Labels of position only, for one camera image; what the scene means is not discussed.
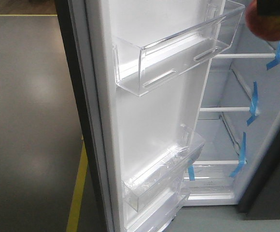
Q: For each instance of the clear upper door bin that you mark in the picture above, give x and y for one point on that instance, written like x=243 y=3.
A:
x=155 y=41

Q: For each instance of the dark grey fridge body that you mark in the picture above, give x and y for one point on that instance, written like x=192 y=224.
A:
x=239 y=120

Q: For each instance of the clear lower door bin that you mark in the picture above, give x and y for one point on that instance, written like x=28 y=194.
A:
x=150 y=182

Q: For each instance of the red yellow apple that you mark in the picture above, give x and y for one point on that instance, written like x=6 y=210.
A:
x=264 y=27

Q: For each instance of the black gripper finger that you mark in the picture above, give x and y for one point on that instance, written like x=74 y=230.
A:
x=268 y=7

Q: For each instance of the clear door bin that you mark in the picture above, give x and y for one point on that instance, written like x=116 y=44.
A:
x=155 y=41
x=150 y=182

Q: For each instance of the fridge door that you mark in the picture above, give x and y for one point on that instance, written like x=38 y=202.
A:
x=124 y=132

